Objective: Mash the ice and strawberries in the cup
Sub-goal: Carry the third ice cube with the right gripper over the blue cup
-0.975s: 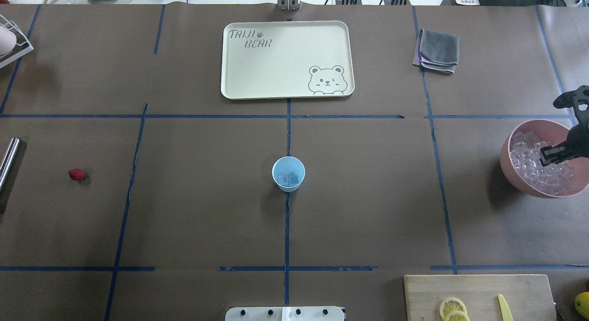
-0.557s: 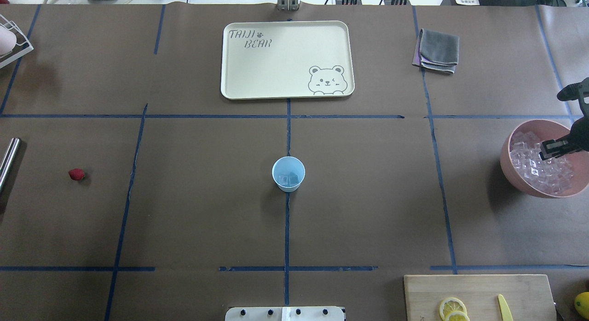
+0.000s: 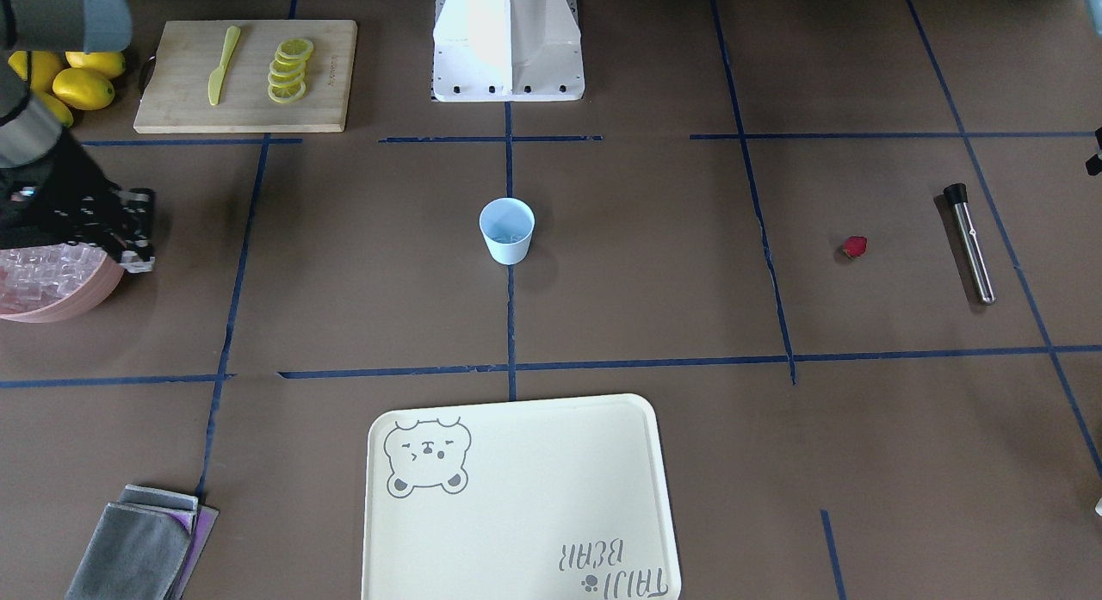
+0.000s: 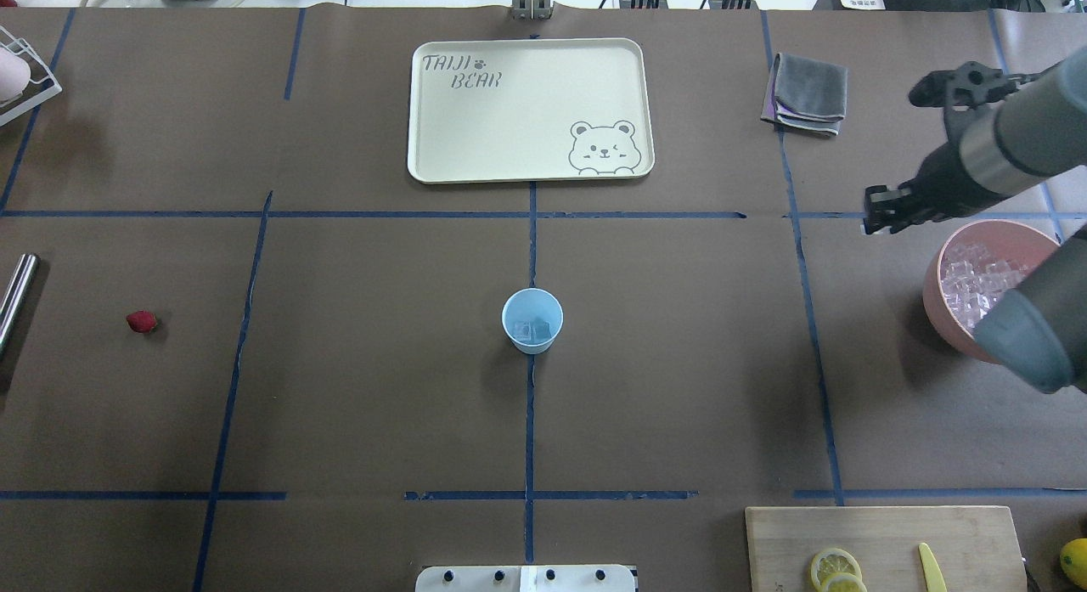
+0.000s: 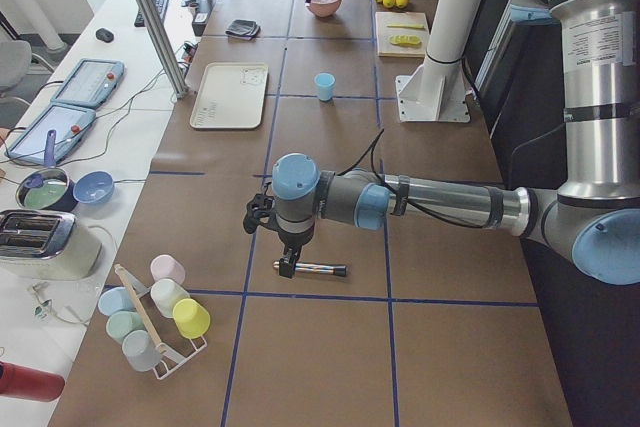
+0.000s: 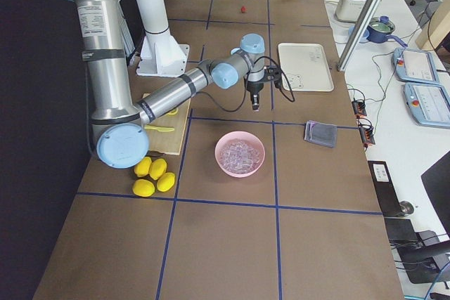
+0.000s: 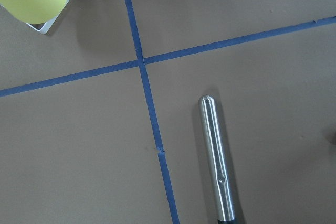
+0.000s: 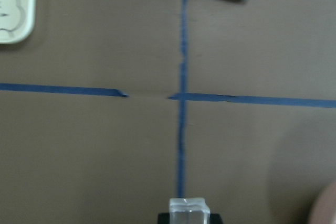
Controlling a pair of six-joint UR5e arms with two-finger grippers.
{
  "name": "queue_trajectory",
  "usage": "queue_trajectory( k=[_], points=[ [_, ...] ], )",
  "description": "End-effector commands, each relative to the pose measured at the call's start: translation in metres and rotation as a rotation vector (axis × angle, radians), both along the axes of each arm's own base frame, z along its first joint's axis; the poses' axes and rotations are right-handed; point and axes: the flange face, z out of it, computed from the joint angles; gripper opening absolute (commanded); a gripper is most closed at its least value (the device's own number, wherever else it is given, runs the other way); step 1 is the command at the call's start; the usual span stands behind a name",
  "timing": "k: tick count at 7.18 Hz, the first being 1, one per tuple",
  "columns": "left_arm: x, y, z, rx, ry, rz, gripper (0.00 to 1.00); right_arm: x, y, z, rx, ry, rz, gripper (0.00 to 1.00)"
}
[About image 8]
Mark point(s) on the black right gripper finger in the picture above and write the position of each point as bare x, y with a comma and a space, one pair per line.
163, 218

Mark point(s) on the clear ice cube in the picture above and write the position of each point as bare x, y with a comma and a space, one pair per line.
189, 210

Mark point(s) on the pink bowl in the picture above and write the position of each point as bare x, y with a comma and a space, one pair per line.
323, 210

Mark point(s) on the cream bear serving tray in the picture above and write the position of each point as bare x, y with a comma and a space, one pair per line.
17, 20

